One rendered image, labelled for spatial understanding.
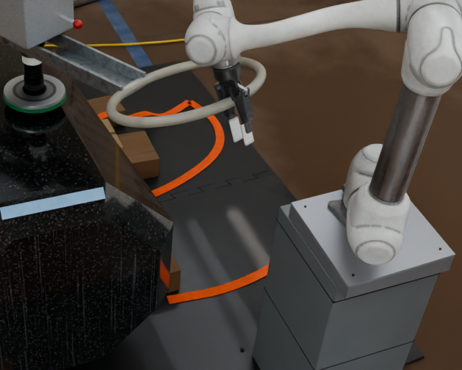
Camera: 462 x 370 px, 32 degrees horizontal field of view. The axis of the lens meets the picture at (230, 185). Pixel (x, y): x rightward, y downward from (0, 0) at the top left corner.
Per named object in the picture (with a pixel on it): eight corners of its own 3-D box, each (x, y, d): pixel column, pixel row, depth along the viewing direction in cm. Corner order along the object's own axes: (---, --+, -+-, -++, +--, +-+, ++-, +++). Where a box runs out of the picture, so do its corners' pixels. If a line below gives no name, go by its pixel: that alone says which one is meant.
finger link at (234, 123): (230, 120, 227) (228, 120, 228) (235, 142, 230) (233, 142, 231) (238, 116, 229) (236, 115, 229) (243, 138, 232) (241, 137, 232)
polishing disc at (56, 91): (-10, 95, 283) (-10, 92, 282) (31, 70, 298) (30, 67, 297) (38, 117, 276) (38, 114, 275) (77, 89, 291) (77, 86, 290)
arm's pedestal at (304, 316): (342, 318, 341) (383, 172, 290) (407, 415, 307) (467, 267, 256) (234, 349, 322) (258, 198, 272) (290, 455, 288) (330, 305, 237)
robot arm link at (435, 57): (393, 226, 247) (396, 280, 230) (341, 217, 247) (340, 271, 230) (475, 5, 195) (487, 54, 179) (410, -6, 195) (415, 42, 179)
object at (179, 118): (74, 124, 240) (71, 114, 239) (177, 62, 273) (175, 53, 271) (200, 135, 210) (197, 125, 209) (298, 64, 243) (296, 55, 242)
